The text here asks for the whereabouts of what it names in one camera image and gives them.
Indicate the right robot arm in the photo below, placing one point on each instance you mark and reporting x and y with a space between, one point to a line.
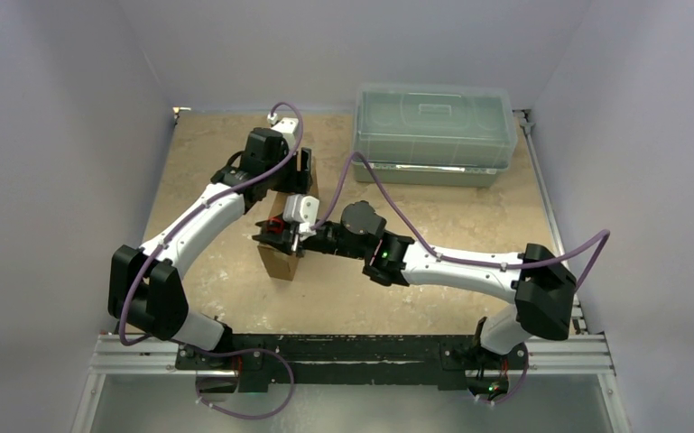
538 289

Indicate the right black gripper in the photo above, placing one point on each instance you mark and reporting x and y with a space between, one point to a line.
283 237

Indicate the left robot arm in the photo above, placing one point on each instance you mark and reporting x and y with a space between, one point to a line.
145 285

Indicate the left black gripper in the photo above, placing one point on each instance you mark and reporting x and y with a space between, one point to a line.
299 180

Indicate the clear plastic storage bin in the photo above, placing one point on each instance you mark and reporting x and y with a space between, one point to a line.
438 135

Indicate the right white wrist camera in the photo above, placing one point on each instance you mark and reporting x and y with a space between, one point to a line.
301 211

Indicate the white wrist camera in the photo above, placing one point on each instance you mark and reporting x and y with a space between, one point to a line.
301 211
287 126

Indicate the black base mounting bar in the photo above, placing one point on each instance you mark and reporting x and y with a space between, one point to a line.
447 362

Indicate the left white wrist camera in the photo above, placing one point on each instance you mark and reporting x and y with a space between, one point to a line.
287 126

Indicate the red utility knife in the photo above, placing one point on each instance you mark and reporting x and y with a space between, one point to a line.
274 225

